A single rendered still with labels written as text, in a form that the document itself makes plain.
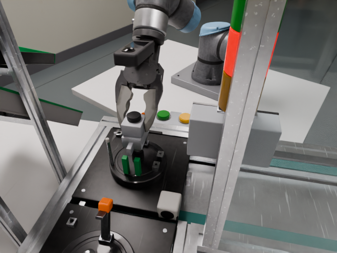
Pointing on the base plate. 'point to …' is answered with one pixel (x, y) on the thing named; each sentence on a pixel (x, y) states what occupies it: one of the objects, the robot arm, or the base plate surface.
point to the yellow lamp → (224, 91)
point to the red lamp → (230, 51)
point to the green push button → (163, 115)
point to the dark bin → (33, 56)
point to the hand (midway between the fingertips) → (134, 124)
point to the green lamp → (237, 14)
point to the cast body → (133, 131)
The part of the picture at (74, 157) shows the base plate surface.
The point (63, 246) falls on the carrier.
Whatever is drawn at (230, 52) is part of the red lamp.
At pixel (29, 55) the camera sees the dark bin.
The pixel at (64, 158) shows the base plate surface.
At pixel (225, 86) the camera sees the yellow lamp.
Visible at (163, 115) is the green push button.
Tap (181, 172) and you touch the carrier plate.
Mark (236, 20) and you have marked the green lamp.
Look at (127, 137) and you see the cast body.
